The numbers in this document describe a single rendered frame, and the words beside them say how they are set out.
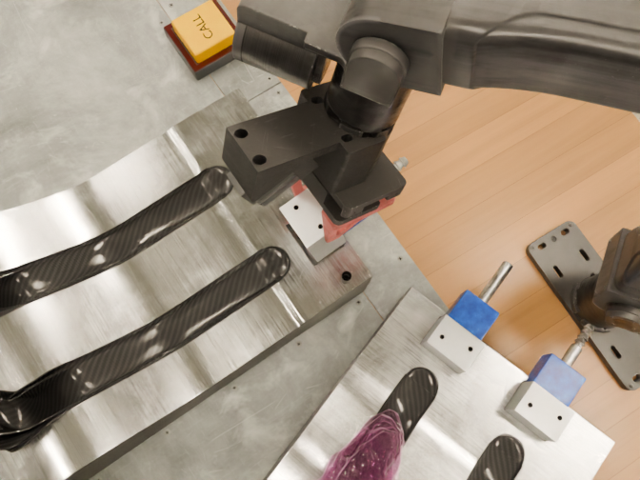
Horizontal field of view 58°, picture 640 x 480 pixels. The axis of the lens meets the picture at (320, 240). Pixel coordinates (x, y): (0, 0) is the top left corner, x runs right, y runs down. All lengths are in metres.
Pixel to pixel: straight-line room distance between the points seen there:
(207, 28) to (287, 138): 0.40
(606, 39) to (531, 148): 0.48
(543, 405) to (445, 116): 0.37
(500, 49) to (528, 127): 0.48
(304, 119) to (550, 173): 0.44
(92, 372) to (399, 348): 0.31
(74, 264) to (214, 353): 0.17
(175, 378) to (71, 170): 0.31
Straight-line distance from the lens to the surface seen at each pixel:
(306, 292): 0.60
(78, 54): 0.86
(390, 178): 0.48
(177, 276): 0.62
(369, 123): 0.42
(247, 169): 0.40
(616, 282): 0.61
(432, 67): 0.35
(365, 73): 0.35
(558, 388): 0.66
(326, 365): 0.68
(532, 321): 0.73
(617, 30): 0.33
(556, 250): 0.75
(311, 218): 0.55
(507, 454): 0.66
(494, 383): 0.65
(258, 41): 0.41
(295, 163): 0.41
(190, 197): 0.64
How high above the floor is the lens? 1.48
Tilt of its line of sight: 75 degrees down
